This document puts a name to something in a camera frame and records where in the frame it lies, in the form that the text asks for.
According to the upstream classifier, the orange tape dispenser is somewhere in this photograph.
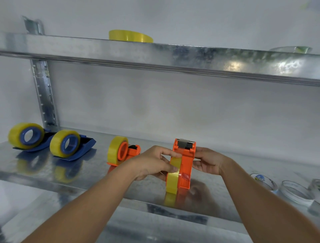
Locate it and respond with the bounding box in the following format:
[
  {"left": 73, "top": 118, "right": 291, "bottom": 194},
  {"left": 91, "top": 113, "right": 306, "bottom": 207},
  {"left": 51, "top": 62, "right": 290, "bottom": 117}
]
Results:
[
  {"left": 107, "top": 141, "right": 141, "bottom": 167},
  {"left": 165, "top": 138, "right": 197, "bottom": 195}
]

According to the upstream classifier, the clear tape roll blue label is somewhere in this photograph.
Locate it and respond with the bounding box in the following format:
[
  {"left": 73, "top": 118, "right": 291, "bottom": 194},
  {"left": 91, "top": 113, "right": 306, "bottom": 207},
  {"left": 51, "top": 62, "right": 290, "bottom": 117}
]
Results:
[{"left": 250, "top": 173, "right": 278, "bottom": 192}]

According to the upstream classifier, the person's left forearm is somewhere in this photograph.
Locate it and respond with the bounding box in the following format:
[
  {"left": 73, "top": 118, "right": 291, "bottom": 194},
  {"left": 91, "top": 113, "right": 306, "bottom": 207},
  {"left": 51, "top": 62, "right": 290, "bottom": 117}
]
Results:
[{"left": 21, "top": 160, "right": 137, "bottom": 243}]

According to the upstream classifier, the galvanized metal shelf board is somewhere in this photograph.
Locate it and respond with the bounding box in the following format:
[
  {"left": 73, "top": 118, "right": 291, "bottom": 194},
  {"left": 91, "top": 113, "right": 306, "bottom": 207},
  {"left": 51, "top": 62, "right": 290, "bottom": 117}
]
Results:
[
  {"left": 0, "top": 128, "right": 320, "bottom": 234},
  {"left": 0, "top": 32, "right": 320, "bottom": 87},
  {"left": 0, "top": 180, "right": 253, "bottom": 243}
]

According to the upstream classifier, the person's right forearm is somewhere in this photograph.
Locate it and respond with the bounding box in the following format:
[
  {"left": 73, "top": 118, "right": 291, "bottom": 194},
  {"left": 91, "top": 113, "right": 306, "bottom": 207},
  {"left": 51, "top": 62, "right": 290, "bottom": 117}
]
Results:
[{"left": 219, "top": 158, "right": 320, "bottom": 243}]

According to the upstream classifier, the perforated metal shelf upright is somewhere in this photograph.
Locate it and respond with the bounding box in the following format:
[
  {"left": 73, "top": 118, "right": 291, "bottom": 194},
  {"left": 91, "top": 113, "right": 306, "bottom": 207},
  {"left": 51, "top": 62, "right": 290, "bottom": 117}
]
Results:
[{"left": 22, "top": 16, "right": 59, "bottom": 130}]

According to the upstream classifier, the yellow tape roll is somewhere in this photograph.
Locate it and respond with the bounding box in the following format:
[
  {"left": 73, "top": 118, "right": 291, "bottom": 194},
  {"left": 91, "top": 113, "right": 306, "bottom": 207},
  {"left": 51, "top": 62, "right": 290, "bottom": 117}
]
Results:
[
  {"left": 166, "top": 157, "right": 182, "bottom": 195},
  {"left": 49, "top": 129, "right": 81, "bottom": 158},
  {"left": 109, "top": 30, "right": 154, "bottom": 43},
  {"left": 107, "top": 136, "right": 129, "bottom": 166},
  {"left": 8, "top": 123, "right": 45, "bottom": 150}
]

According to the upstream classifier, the blue tape dispenser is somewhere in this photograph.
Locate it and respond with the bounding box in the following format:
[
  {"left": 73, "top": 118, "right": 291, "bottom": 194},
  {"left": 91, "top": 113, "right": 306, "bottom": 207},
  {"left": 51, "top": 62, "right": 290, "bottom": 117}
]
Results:
[
  {"left": 51, "top": 134, "right": 97, "bottom": 161},
  {"left": 12, "top": 126, "right": 57, "bottom": 152}
]

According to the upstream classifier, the person's right hand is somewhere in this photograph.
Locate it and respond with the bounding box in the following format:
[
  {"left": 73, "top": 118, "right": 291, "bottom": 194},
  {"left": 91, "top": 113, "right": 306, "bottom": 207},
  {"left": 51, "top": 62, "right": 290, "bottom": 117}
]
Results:
[{"left": 192, "top": 147, "right": 227, "bottom": 176}]

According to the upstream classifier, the person's left hand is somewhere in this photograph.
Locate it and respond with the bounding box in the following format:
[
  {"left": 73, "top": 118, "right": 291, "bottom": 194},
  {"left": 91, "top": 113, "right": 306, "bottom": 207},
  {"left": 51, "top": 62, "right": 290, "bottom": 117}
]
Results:
[{"left": 127, "top": 145, "right": 183, "bottom": 182}]

